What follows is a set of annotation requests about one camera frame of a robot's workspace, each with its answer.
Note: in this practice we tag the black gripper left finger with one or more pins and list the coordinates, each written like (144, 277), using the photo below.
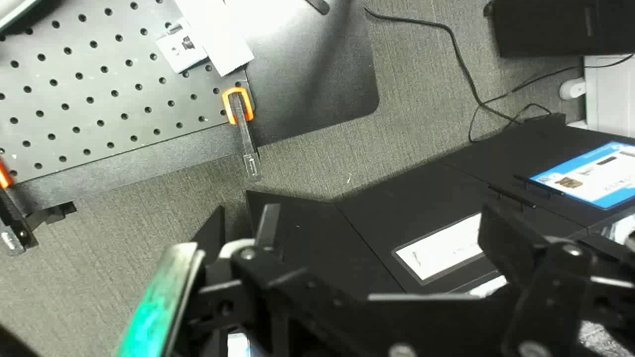
(160, 298)

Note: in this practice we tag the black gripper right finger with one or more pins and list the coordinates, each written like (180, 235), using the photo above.
(527, 265)

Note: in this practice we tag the black cabinet door wide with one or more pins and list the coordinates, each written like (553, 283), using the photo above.
(210, 231)

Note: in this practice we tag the white paper label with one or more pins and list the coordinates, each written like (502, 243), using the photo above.
(438, 249)

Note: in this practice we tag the black counter cabinet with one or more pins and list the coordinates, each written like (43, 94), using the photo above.
(476, 179)

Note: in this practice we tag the blue poster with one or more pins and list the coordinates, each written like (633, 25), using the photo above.
(591, 175)

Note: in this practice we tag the black cabinet door narrow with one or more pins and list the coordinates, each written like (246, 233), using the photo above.
(317, 231)

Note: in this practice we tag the white round cabinet foot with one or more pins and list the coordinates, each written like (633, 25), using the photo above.
(571, 88)

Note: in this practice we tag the white drawer cabinet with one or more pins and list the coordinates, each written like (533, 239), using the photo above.
(611, 92)

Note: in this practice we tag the perforated grey metal plate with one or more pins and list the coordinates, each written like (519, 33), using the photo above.
(99, 100)

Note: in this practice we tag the black box on floor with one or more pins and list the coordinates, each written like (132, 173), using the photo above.
(561, 27)

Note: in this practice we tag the small white QR label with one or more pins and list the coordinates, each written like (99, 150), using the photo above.
(178, 48)

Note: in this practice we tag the white paper sheet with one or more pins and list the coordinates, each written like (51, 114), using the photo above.
(220, 33)

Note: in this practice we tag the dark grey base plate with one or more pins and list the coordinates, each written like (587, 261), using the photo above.
(309, 66)

